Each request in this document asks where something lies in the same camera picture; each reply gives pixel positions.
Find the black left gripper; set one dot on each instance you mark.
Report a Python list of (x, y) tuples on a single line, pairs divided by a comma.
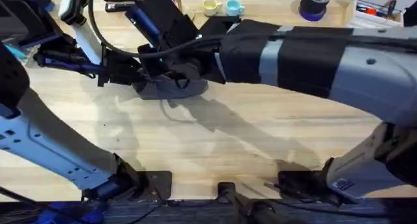
[(58, 54)]

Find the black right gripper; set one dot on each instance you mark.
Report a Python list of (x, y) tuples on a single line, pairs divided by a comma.
[(195, 61)]

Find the grey soft zip bag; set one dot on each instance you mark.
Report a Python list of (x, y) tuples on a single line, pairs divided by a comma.
[(169, 92)]

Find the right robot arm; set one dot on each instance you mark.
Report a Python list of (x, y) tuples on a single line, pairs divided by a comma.
[(358, 71)]

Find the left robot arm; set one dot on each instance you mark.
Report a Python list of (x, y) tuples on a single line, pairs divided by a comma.
[(49, 146)]

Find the left wrist upright plate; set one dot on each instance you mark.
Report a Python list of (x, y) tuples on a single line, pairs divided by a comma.
[(87, 43)]

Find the black flat bar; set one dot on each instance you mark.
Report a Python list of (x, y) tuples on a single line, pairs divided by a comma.
[(117, 6)]

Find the yellow cup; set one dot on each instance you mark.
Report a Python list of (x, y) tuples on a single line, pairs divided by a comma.
[(211, 7)]

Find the teal cup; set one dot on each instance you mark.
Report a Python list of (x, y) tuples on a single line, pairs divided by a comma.
[(234, 8)]

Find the box of tools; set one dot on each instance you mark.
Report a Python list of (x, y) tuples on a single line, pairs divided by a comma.
[(374, 10)]

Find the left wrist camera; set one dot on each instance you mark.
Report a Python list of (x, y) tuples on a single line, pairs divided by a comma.
[(71, 6)]

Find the black rail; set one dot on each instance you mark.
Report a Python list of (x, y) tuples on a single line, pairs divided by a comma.
[(195, 214)]

